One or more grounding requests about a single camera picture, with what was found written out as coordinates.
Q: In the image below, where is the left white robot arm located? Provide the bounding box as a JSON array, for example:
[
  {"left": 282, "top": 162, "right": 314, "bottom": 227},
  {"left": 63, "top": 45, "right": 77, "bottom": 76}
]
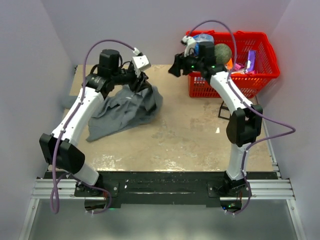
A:
[{"left": 39, "top": 49, "right": 151, "bottom": 196}]

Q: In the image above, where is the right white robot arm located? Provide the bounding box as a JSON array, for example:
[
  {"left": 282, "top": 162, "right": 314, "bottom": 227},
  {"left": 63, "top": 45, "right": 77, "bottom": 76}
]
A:
[{"left": 168, "top": 37, "right": 263, "bottom": 197}]

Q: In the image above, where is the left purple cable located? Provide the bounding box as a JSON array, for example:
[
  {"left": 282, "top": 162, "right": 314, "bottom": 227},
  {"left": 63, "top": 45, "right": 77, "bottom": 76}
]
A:
[{"left": 49, "top": 39, "right": 141, "bottom": 215}]

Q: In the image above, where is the grey button shirt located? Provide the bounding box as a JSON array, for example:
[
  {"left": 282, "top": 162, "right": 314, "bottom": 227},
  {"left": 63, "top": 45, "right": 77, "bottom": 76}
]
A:
[{"left": 86, "top": 85, "right": 163, "bottom": 143}]

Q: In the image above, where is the blue white wrapped roll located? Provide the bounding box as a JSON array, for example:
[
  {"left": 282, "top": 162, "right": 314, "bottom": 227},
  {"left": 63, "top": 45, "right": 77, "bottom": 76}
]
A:
[{"left": 193, "top": 33, "right": 215, "bottom": 52}]

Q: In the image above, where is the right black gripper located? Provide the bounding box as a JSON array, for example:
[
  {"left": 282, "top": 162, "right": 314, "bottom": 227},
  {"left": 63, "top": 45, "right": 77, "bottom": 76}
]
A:
[{"left": 167, "top": 49, "right": 203, "bottom": 78}]

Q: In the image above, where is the red plastic basket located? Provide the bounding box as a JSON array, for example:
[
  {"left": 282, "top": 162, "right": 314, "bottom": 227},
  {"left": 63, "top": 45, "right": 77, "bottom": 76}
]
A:
[{"left": 188, "top": 31, "right": 280, "bottom": 99}]

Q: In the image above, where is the purple cable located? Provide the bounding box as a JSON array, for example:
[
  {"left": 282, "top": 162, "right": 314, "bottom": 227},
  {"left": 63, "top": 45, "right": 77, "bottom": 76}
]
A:
[
  {"left": 49, "top": 39, "right": 141, "bottom": 215},
  {"left": 186, "top": 20, "right": 297, "bottom": 216}
]

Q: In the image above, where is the pink small packet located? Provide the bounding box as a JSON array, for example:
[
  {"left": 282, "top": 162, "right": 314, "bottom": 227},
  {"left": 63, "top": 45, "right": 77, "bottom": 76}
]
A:
[{"left": 233, "top": 63, "right": 245, "bottom": 72}]

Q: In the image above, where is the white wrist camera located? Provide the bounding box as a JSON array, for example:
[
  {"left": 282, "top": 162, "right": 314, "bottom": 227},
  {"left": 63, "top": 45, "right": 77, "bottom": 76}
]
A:
[
  {"left": 181, "top": 35, "right": 197, "bottom": 57},
  {"left": 132, "top": 55, "right": 151, "bottom": 77}
]

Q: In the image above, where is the black square frame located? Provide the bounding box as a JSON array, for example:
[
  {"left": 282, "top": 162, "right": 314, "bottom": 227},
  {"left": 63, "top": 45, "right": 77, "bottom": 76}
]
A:
[{"left": 218, "top": 101, "right": 231, "bottom": 120}]

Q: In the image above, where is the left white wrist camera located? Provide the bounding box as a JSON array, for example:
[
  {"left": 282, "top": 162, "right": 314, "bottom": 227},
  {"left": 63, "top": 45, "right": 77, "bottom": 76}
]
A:
[{"left": 132, "top": 55, "right": 151, "bottom": 77}]

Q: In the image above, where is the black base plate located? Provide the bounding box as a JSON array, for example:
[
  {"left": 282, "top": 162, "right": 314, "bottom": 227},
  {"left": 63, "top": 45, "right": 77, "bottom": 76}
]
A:
[{"left": 43, "top": 171, "right": 279, "bottom": 210}]

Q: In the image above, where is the orange packet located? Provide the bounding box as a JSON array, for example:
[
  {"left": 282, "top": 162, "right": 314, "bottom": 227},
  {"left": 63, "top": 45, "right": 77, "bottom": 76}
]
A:
[{"left": 225, "top": 59, "right": 234, "bottom": 72}]

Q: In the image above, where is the aluminium rail frame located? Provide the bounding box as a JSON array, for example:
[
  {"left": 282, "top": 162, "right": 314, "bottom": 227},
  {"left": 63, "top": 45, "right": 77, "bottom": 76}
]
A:
[{"left": 18, "top": 96, "right": 307, "bottom": 240}]

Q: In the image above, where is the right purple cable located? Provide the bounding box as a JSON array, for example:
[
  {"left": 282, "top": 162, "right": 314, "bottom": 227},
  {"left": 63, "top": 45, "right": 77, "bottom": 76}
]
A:
[{"left": 186, "top": 20, "right": 297, "bottom": 216}]

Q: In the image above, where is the green round ball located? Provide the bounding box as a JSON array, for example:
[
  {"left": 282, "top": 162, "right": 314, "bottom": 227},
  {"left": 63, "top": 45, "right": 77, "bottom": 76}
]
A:
[{"left": 214, "top": 43, "right": 232, "bottom": 65}]

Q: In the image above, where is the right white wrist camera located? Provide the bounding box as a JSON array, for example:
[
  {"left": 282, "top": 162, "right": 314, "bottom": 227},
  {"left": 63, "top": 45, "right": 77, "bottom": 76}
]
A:
[{"left": 181, "top": 35, "right": 197, "bottom": 57}]

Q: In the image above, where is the purple snack packet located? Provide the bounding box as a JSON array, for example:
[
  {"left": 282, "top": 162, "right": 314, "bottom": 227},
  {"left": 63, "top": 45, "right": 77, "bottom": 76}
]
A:
[{"left": 246, "top": 49, "right": 256, "bottom": 73}]

